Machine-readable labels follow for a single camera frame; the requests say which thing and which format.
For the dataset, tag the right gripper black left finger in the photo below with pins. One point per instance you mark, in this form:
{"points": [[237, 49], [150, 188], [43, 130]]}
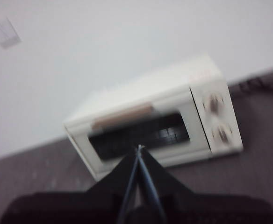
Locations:
{"points": [[99, 205]]}

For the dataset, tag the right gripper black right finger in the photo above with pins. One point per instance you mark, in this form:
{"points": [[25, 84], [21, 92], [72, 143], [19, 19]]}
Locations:
{"points": [[197, 210]]}

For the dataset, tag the beige oven knob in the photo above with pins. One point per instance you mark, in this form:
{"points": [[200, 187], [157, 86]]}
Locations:
{"points": [[213, 102], [221, 135]]}

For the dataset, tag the white toaster oven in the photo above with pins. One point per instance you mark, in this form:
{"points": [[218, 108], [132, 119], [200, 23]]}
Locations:
{"points": [[150, 84]]}

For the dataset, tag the white wall socket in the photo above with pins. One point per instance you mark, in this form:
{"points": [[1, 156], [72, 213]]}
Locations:
{"points": [[5, 32]]}

